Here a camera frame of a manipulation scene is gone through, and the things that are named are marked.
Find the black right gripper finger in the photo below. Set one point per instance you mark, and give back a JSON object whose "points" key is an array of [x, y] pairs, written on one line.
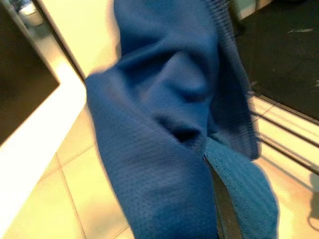
{"points": [[224, 211]]}

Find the blue mesh garment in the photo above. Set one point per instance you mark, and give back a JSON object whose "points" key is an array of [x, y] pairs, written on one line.
{"points": [[154, 99]]}

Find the black floor mat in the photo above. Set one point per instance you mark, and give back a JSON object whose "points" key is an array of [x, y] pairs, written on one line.
{"points": [[279, 49]]}

